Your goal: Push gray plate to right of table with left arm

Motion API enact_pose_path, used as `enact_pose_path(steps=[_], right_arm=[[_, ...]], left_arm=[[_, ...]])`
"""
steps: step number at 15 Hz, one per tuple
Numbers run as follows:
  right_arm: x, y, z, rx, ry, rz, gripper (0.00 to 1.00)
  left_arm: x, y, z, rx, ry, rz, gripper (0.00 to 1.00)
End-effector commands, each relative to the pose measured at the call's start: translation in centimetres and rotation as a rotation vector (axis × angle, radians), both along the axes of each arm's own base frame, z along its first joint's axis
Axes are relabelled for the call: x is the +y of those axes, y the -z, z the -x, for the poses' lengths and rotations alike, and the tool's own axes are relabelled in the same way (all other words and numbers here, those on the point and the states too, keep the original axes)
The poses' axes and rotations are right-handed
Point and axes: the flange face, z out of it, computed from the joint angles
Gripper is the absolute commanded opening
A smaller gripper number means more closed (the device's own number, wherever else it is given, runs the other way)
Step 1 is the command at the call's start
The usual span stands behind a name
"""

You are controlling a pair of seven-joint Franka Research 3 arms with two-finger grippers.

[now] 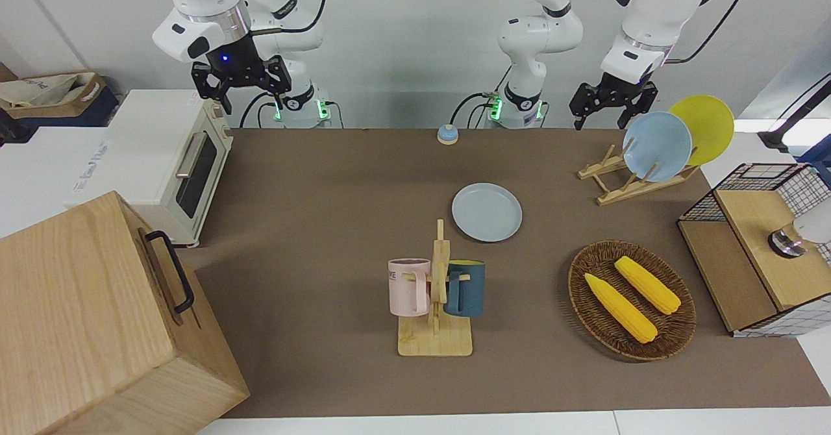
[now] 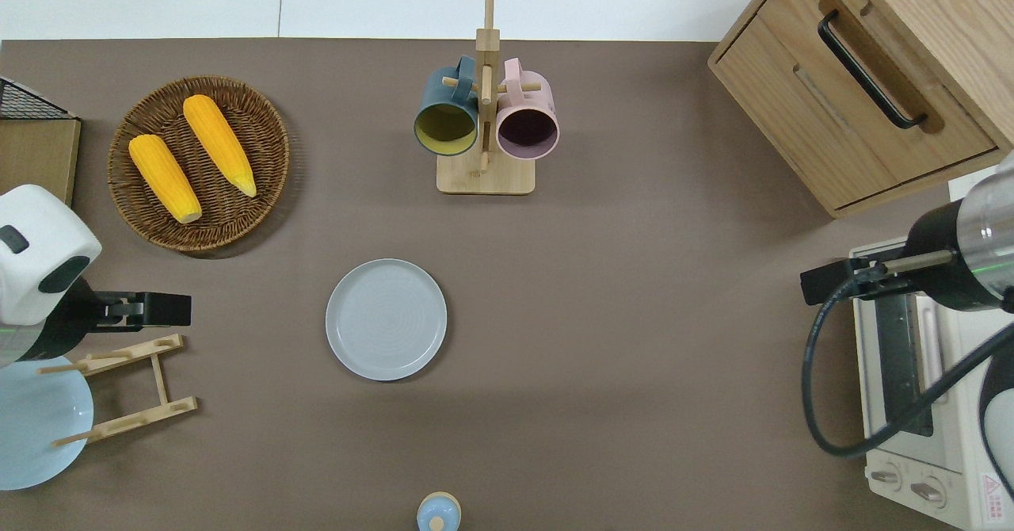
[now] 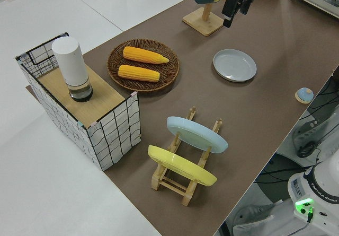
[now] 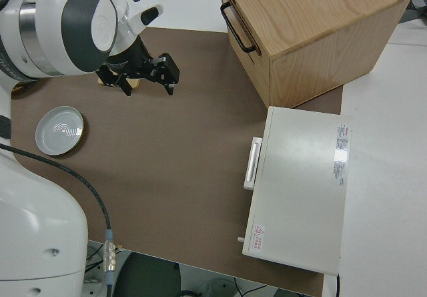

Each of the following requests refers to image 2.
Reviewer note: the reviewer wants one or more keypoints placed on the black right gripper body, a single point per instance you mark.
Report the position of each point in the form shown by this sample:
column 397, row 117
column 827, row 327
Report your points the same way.
column 943, row 277

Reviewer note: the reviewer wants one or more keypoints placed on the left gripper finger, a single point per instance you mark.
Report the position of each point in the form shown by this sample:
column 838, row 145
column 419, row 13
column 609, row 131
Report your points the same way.
column 170, row 302
column 170, row 318

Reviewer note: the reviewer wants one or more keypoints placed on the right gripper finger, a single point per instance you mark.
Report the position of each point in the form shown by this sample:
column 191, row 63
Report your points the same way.
column 832, row 275
column 832, row 293

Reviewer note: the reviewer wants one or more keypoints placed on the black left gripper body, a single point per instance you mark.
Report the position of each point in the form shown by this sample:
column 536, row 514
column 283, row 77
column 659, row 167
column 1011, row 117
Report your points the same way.
column 71, row 317

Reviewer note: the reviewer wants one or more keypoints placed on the gray round plate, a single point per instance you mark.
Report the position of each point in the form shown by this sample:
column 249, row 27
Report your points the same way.
column 386, row 319

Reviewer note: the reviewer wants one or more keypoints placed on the wooden plate rack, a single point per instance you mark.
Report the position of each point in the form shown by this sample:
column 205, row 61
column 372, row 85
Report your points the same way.
column 161, row 380

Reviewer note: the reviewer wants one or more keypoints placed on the light blue plate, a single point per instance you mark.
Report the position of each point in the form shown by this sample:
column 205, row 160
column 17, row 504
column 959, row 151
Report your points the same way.
column 36, row 428

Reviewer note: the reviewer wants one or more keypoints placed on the yellow corn cob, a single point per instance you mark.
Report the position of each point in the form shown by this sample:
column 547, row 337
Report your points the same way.
column 164, row 177
column 219, row 144

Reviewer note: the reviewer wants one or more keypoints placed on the brown wooden board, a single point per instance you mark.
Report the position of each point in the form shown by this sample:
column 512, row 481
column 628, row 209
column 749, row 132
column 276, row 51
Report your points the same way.
column 36, row 154

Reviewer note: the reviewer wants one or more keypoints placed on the wooden drawer cabinet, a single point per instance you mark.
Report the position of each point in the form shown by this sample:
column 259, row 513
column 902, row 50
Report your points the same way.
column 800, row 111

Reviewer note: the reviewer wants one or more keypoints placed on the cream toaster oven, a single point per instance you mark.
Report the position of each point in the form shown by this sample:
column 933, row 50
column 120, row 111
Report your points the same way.
column 958, row 452

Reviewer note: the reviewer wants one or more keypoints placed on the round wicker basket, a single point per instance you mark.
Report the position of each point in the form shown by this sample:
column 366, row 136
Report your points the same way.
column 261, row 150

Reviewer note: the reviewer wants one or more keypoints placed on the cream oven knob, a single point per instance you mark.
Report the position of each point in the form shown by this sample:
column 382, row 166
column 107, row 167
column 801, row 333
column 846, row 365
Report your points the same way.
column 928, row 491
column 886, row 477

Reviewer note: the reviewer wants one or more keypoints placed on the light blue lidded jar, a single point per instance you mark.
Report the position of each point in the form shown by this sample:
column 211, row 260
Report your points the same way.
column 438, row 511

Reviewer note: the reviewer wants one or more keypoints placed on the wooden mug tree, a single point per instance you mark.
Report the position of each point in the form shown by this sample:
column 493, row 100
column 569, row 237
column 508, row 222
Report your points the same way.
column 485, row 174

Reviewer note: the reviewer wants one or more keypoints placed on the teal mug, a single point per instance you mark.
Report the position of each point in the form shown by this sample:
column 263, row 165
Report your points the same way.
column 444, row 95

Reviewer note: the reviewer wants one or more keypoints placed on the pink mug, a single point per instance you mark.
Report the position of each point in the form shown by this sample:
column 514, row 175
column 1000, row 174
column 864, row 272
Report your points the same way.
column 532, row 99

